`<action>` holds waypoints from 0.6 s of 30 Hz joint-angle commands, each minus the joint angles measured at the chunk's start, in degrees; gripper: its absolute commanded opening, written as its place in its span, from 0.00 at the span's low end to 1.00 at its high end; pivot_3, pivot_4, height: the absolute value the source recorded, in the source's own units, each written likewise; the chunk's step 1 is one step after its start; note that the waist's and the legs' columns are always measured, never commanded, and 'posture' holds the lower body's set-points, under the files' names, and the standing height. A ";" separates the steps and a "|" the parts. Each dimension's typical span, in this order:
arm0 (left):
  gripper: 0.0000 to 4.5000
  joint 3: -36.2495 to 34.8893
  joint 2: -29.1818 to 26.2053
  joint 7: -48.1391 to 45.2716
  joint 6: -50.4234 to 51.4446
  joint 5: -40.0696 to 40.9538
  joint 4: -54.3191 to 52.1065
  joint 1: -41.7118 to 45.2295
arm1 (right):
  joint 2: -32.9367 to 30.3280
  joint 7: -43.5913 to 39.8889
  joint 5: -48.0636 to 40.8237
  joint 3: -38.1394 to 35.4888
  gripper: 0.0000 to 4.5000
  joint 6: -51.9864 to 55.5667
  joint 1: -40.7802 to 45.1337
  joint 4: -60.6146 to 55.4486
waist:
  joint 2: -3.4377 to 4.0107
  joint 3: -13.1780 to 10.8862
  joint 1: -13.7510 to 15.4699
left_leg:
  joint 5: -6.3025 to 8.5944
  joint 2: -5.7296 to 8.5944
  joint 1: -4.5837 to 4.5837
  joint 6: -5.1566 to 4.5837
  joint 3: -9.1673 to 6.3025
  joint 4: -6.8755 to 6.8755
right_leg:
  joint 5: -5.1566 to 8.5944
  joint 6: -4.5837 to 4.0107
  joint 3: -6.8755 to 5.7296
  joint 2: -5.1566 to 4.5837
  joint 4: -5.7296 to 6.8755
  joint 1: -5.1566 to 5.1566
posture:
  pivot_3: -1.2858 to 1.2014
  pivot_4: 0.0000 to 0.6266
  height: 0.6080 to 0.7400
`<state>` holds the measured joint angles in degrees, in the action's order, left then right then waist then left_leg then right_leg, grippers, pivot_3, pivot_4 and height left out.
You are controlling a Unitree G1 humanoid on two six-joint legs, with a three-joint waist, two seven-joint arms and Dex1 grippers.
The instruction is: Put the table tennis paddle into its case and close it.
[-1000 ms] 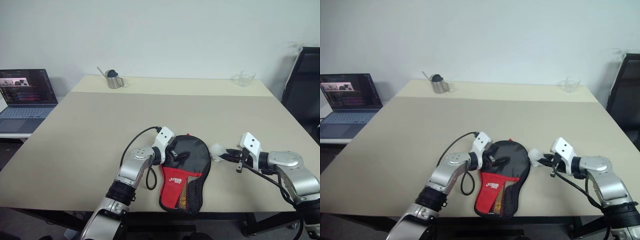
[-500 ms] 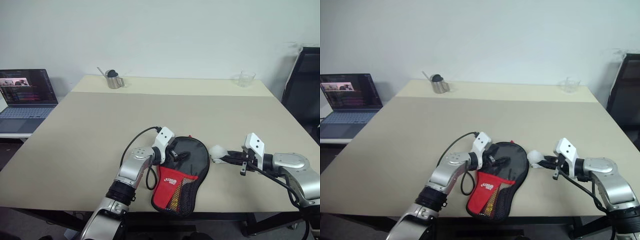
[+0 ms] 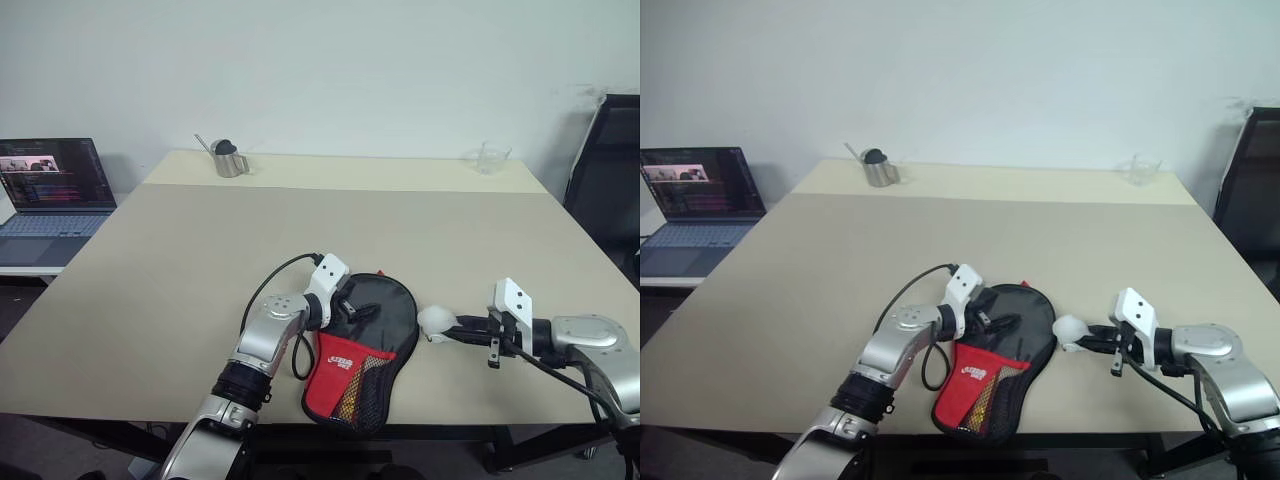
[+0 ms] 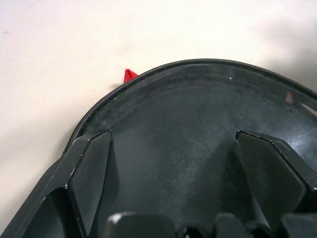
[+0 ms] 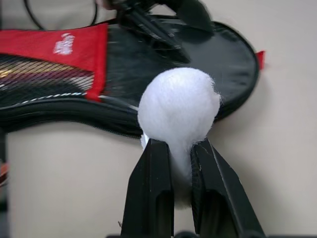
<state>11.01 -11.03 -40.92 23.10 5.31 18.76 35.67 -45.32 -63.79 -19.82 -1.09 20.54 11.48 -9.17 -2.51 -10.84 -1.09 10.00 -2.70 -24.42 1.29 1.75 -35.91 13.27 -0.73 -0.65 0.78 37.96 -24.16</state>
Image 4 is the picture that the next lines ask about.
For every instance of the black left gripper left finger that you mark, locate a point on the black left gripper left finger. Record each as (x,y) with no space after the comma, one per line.
(74,178)

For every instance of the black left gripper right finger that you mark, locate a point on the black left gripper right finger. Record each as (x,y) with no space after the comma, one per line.
(275,173)

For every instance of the black and red paddle case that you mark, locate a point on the black and red paddle case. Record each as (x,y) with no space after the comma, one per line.
(178,138)

